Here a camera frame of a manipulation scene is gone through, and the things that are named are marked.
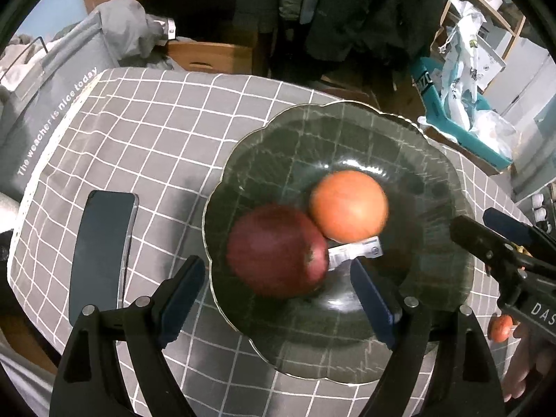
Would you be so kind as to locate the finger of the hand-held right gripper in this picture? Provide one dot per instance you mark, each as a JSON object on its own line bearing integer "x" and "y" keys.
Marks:
{"x": 506, "y": 223}
{"x": 482, "y": 243}

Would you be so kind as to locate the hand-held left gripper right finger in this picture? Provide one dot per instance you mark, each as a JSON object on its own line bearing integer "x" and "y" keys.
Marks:
{"x": 373, "y": 299}

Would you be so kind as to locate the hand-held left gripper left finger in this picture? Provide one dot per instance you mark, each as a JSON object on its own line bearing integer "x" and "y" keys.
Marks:
{"x": 180, "y": 299}

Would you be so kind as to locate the small tangerine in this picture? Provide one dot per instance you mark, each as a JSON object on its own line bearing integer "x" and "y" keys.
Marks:
{"x": 500, "y": 328}

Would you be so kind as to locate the large orange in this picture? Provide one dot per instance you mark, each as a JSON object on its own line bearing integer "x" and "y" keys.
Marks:
{"x": 347, "y": 206}

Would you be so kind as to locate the red apple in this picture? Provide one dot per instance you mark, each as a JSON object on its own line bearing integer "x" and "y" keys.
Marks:
{"x": 273, "y": 252}

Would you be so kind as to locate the dark glass scalloped plate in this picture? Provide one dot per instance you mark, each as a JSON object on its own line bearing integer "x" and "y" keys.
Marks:
{"x": 304, "y": 147}

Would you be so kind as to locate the person's right hand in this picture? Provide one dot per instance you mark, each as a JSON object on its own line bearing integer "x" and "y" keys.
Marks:
{"x": 527, "y": 360}

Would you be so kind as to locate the white mug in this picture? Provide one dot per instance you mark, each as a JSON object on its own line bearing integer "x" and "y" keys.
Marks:
{"x": 538, "y": 200}
{"x": 541, "y": 215}

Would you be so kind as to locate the white paper label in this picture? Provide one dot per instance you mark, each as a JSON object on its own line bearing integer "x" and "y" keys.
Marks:
{"x": 356, "y": 251}

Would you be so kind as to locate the brown cardboard box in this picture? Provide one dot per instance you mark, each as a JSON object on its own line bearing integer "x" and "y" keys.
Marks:
{"x": 473, "y": 158}

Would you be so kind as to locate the clear plastic bag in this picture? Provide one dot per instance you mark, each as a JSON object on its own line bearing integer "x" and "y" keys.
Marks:
{"x": 493, "y": 132}

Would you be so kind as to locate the dark smartphone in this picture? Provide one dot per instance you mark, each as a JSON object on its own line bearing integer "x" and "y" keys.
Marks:
{"x": 102, "y": 247}

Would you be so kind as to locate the teal cardboard box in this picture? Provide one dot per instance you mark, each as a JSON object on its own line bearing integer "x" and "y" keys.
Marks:
{"x": 438, "y": 100}

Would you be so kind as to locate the white refrigerator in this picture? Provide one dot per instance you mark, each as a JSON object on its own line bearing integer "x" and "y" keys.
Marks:
{"x": 530, "y": 78}

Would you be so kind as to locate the white printed plastic bag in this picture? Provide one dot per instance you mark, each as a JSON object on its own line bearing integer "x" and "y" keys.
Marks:
{"x": 460, "y": 61}

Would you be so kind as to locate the grey checkered tablecloth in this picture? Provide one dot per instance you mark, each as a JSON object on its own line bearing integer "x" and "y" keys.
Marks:
{"x": 152, "y": 130}

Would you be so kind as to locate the wooden shelf rack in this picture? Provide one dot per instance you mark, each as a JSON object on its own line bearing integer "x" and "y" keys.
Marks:
{"x": 491, "y": 11}

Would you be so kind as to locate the grey fabric storage bag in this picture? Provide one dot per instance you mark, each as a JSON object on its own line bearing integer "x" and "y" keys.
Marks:
{"x": 43, "y": 108}

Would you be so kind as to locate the dark hanging coats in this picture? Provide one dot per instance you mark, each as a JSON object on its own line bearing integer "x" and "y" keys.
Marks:
{"x": 369, "y": 8}

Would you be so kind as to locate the grey jacket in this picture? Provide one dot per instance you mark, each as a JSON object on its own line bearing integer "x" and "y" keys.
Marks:
{"x": 126, "y": 26}

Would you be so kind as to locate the beige towel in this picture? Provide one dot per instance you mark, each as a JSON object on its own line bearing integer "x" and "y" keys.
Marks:
{"x": 17, "y": 52}

